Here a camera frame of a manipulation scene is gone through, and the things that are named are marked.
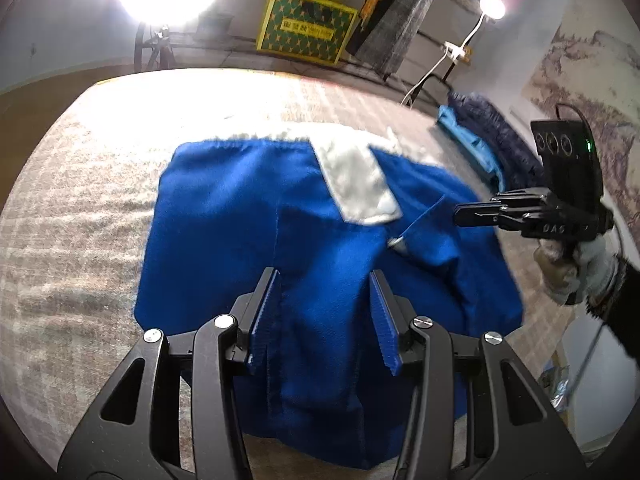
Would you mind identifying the blue and white jacket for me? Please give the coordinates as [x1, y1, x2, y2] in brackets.
[134, 139, 523, 469]

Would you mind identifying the black metal clothes rack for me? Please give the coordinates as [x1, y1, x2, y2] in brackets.
[131, 0, 522, 111]

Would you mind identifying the gloved right hand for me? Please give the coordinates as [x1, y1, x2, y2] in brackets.
[534, 236, 620, 306]

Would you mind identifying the dark navy folded jacket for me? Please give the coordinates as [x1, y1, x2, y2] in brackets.
[448, 92, 546, 191]

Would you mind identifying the light blue folded garment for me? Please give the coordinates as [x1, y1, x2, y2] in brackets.
[437, 105, 506, 192]

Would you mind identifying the white clip desk lamp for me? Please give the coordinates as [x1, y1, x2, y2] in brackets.
[400, 0, 506, 108]

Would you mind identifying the yellow green storage box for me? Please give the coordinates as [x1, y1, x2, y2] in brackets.
[256, 0, 359, 66]

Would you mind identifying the black camera box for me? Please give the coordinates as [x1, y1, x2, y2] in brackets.
[530, 119, 603, 214]

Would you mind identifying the landscape wall painting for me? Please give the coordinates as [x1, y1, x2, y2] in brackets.
[522, 8, 640, 187]

